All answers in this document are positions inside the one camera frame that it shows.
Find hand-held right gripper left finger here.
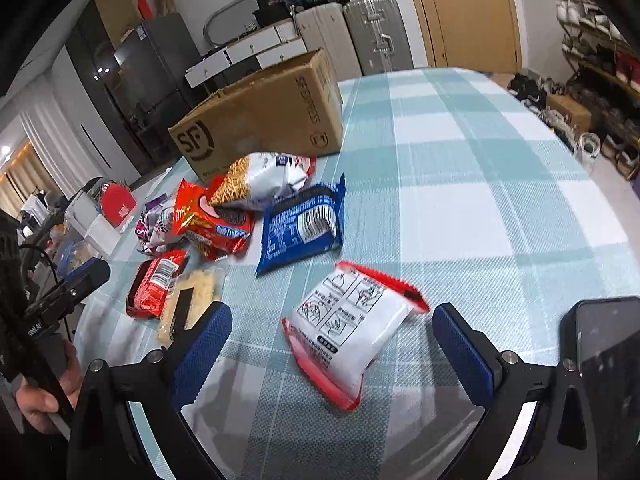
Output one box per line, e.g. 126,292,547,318
67,301,233,480

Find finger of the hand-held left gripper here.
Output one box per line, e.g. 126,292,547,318
25,259,111,333

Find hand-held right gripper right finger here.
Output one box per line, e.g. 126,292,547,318
432,302,640,480

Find purple white snack packet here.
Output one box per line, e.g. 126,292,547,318
136,195,178,256

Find white red-edged snack packet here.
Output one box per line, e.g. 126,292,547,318
281,261,431,411

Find white noodle-stick snack bag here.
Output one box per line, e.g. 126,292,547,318
207,152,317,211

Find brown cardboard box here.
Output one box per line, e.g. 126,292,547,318
168,49,343,183

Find person's left hand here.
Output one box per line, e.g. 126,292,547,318
15,337,82,433

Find clear yellow noodle packet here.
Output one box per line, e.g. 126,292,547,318
157,267,226,348

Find white storage box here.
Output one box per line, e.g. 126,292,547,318
65,192,121,256

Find red barcode snack packet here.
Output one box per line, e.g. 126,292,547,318
126,250,190,318

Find red gift bag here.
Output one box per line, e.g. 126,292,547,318
99,185,138,233

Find red cookie snack packet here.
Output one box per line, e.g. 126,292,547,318
172,176,253,261

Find blue snack packet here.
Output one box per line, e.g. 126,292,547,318
255,172,347,277

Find black smartphone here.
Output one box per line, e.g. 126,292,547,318
559,296,640,386

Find teal plaid tablecloth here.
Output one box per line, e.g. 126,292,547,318
75,67,640,480

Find dark grey refrigerator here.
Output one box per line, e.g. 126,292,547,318
114,12,202,128

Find white tote bag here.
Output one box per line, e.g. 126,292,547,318
575,132,602,173

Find small cardboard box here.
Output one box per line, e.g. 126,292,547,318
545,94,593,133

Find black sneakers on floor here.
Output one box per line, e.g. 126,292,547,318
507,72,551,111

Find cardboard box on refrigerator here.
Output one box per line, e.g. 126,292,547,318
94,0,137,47

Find white drawer cabinet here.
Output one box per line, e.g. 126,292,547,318
185,20,308,96

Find shoe rack with shoes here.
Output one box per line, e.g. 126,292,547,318
544,0,640,181

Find silver suitcase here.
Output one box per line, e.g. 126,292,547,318
344,0,416,76

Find beige suitcase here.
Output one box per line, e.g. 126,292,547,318
294,2,362,79

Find black box with label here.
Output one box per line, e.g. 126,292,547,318
252,0,292,28

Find wooden door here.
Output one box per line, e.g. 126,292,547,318
400,0,523,74

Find white oval frame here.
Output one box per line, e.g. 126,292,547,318
202,0,257,50

